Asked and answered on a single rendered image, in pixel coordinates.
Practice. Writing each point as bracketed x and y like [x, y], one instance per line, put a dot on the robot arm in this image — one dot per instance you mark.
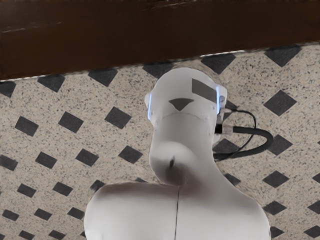
[175, 140]

